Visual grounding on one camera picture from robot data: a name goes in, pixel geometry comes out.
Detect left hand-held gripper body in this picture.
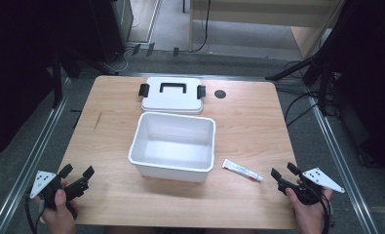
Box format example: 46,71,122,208
28,170,91,211

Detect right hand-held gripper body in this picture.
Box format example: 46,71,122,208
277,167,346,207

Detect white ointment tube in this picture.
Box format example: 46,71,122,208
220,158,264,183

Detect white plastic storage box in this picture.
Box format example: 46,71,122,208
127,111,217,184

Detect person's left hand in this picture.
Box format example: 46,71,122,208
34,179,81,234

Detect person's right hand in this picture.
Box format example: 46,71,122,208
284,180,334,234

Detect black metal stand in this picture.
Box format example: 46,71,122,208
50,45,84,109

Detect black tripod stand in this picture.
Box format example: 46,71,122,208
264,38,340,117

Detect black cabinet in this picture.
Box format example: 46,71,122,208
82,0,135,64

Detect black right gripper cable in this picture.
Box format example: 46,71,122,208
316,191,333,234

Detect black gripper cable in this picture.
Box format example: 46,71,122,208
23,194,49,234
316,191,333,234

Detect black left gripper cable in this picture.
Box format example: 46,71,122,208
23,194,49,234

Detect aluminium rail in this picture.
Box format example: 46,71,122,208
305,91,380,234
0,77,73,234

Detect black floor cables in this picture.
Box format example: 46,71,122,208
282,59,325,129

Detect white lid with black handle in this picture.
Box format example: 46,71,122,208
137,76,207,115

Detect white floor cable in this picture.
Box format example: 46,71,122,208
113,15,141,74

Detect light wooden furniture frame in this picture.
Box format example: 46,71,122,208
188,0,347,60

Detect black hanging cable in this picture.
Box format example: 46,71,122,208
191,0,212,54

